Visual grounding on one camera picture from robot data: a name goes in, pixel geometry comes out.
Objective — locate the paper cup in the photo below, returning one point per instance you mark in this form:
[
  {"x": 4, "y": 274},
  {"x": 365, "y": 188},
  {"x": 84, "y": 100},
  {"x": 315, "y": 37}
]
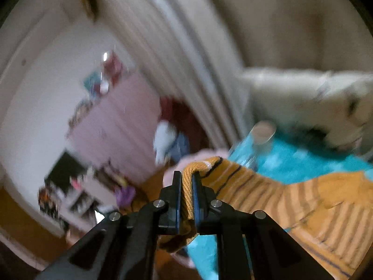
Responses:
[{"x": 263, "y": 132}]

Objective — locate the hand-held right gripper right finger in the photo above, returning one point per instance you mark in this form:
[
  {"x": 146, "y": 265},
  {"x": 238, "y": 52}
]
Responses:
[{"x": 196, "y": 202}]

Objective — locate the beige upholstered headboard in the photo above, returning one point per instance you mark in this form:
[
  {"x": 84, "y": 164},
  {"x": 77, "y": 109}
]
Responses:
[{"x": 285, "y": 20}]

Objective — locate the black screen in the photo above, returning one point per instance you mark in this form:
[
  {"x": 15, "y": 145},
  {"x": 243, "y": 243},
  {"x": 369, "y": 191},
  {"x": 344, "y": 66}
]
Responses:
[{"x": 65, "y": 170}]

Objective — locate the white and blue clothes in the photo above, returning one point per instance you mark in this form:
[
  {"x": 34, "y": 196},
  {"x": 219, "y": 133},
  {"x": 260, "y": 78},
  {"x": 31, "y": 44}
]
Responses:
[{"x": 169, "y": 140}]

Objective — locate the white floral pillow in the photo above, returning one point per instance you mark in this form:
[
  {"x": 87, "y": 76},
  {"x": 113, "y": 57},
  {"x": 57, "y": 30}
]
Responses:
[{"x": 291, "y": 102}]

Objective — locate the pale pleated curtain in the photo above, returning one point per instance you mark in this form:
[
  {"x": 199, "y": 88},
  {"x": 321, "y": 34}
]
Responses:
[{"x": 180, "y": 49}]

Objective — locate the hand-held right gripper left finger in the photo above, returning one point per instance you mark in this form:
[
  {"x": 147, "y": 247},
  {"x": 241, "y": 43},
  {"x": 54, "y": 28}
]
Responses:
[{"x": 176, "y": 202}]

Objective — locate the dark red cloth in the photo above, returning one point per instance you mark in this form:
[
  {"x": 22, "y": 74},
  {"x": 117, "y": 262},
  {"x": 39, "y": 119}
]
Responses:
[{"x": 186, "y": 113}]

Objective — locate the pink cabinet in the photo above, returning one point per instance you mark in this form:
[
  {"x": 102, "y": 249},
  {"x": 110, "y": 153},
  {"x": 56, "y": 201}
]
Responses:
[{"x": 122, "y": 122}]

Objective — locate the blue cartoon printed blanket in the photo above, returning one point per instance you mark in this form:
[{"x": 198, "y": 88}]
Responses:
[{"x": 291, "y": 163}]

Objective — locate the pink cloth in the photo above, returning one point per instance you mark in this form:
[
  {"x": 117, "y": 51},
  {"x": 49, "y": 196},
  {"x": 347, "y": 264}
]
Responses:
[{"x": 192, "y": 157}]

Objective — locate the yellow striped sweater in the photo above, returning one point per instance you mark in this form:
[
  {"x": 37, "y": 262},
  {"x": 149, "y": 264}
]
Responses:
[{"x": 291, "y": 204}]

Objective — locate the clear glass jar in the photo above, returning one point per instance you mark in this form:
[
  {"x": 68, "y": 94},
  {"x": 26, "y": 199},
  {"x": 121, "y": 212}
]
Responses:
[{"x": 244, "y": 154}]

